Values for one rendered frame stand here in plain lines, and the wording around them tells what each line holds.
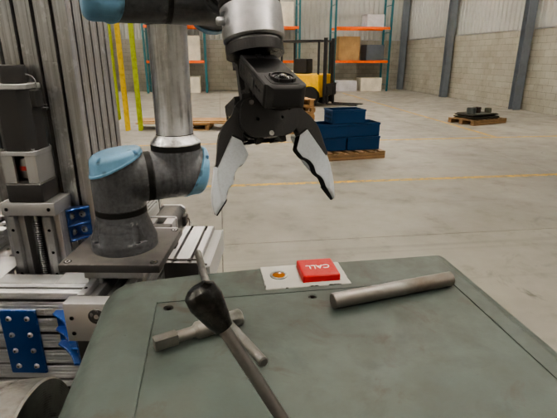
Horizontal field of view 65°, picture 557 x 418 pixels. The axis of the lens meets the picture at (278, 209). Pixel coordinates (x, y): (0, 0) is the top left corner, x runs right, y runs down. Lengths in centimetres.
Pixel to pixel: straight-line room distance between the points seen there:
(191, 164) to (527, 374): 77
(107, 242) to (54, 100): 39
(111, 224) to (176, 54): 40
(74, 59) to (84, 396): 86
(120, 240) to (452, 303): 70
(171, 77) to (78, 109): 30
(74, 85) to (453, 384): 103
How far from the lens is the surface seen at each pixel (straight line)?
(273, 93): 45
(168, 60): 102
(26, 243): 130
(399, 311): 65
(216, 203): 51
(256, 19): 54
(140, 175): 102
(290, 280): 70
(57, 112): 124
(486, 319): 67
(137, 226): 105
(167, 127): 103
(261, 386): 43
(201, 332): 57
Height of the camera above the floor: 159
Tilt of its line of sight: 19 degrees down
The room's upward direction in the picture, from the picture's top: straight up
